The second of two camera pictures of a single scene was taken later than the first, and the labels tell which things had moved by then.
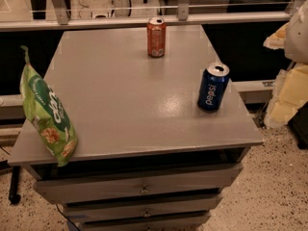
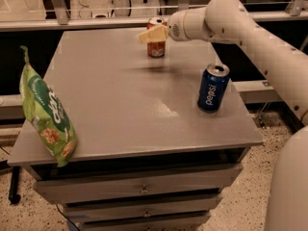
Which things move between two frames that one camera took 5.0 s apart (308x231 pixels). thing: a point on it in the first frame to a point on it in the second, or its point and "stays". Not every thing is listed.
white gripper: [298, 38] to [178, 25]
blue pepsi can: [213, 87] stays
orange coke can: [156, 30] stays
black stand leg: [13, 196] stays
